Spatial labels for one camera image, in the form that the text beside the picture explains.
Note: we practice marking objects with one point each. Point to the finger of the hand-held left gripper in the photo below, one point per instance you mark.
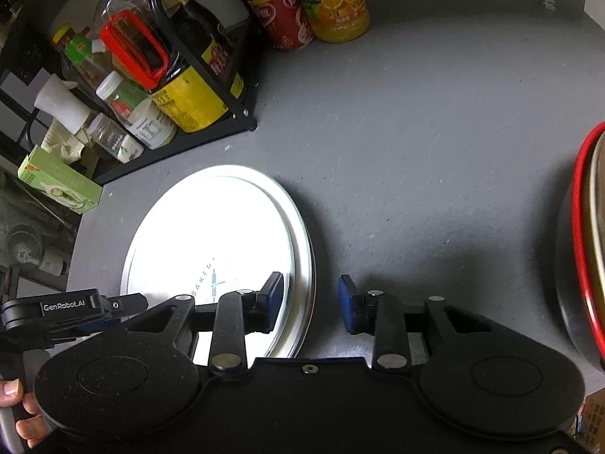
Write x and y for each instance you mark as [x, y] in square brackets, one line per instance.
[125, 305]

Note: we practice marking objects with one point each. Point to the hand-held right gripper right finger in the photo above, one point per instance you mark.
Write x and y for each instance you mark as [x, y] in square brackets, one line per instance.
[347, 303]

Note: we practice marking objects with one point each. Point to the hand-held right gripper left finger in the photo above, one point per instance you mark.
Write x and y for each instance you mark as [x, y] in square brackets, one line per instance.
[274, 294]

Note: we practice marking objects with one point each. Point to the white printed plate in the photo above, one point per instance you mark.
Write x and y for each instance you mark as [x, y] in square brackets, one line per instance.
[212, 227]

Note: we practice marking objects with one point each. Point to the red rimmed metal basin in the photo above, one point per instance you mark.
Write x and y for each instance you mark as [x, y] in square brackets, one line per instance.
[567, 265]

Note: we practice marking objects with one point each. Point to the person's left hand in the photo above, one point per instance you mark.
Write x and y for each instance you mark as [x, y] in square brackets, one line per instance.
[28, 423]

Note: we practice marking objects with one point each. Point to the small white fan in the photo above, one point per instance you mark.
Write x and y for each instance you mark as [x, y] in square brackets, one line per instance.
[21, 246]

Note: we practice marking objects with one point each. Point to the green cardboard box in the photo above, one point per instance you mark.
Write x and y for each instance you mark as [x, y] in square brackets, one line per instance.
[61, 176]

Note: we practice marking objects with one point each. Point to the small dark spice jar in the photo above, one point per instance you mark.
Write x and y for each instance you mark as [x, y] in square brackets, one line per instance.
[118, 144]

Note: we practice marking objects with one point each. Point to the black metal rack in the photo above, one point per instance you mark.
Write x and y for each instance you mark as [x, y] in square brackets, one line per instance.
[198, 145]

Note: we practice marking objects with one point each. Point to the beige cloth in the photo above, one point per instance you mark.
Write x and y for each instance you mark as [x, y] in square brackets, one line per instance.
[59, 144]

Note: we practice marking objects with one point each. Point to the white cap seasoning jar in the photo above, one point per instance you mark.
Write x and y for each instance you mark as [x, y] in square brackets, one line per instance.
[146, 127]

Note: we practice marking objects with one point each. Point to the dark sauce bottle yellow label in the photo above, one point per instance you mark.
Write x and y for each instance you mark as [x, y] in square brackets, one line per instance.
[189, 99]

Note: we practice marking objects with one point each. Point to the white plastic cup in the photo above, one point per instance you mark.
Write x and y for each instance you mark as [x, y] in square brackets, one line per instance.
[56, 99]

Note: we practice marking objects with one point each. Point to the green label bottle yellow cap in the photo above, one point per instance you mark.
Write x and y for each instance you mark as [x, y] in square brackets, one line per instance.
[80, 49]

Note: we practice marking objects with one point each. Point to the brown cardboard box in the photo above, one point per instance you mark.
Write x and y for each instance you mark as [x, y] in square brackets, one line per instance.
[591, 423]

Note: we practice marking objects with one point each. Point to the red drink can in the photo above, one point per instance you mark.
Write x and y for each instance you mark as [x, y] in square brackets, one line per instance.
[283, 19]

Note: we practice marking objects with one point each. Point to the small white clip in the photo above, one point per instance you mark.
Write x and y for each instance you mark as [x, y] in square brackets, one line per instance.
[550, 4]

